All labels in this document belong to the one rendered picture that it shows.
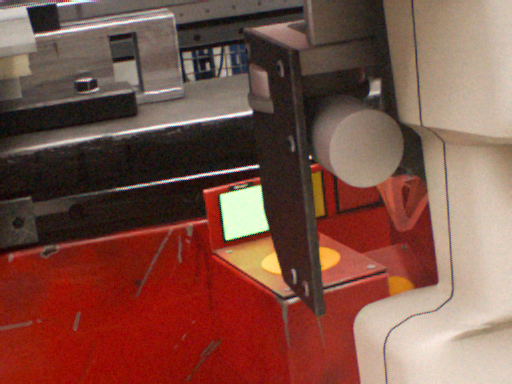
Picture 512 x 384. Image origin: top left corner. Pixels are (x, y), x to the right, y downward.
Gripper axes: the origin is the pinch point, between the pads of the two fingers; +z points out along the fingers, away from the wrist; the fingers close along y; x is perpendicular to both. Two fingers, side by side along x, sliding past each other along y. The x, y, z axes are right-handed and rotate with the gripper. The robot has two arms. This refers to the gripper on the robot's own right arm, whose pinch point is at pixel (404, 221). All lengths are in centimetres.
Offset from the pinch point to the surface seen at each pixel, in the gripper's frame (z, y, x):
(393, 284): 7.5, 1.0, 0.1
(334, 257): 2.1, 0.4, 7.1
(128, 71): 173, 412, -125
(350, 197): 2.7, 10.2, -0.2
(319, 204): 2.6, 10.3, 3.2
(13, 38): -14.5, 24.1, 28.3
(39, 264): 12.1, 26.9, 27.4
